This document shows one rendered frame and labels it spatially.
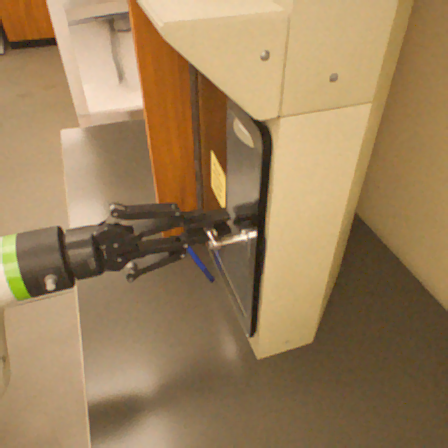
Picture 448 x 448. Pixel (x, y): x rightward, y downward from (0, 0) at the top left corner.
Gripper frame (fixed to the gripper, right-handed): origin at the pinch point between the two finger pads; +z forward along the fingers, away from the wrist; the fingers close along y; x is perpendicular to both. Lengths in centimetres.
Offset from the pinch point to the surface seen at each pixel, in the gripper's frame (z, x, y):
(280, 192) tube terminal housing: 6.4, -12.4, 10.4
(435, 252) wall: 48, 0, -20
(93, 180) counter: -17, 60, -16
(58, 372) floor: -51, 79, -108
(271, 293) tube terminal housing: 6.7, -9.5, -8.5
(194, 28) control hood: -3.3, -15.3, 29.3
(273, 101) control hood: 4.5, -14.2, 21.9
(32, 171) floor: -62, 242, -83
